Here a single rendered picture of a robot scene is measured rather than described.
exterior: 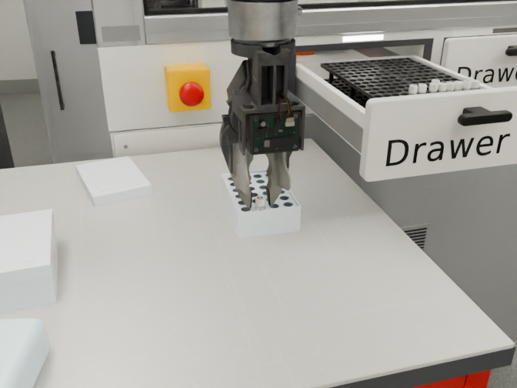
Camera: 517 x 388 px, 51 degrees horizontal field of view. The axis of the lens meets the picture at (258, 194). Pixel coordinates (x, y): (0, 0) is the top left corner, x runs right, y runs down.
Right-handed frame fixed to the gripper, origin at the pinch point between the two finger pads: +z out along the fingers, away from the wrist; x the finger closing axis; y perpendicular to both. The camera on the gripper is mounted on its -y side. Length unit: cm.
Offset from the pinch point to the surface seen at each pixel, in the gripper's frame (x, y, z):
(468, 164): 29.8, 0.8, -1.5
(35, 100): -81, -334, 81
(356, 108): 15.8, -6.9, -8.1
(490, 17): 54, -33, -15
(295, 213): 4.4, 2.0, 2.4
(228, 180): -2.5, -8.4, 1.7
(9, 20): -91, -356, 29
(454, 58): 46, -32, -8
